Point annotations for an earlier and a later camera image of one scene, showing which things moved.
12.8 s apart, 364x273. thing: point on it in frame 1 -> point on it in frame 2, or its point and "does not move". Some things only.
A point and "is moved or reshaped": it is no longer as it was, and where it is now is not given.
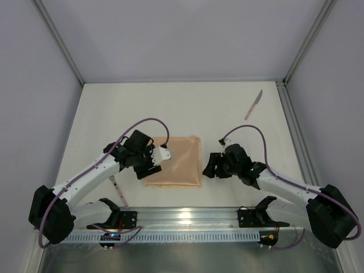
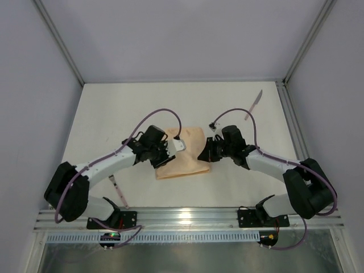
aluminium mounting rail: [197, 219] does not move
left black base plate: [120, 220] does not move
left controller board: [109, 236] does not move
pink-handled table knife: [256, 102] does not move
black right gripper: [217, 165] -> [214, 149]
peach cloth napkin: [184, 169] is moved or reshaped
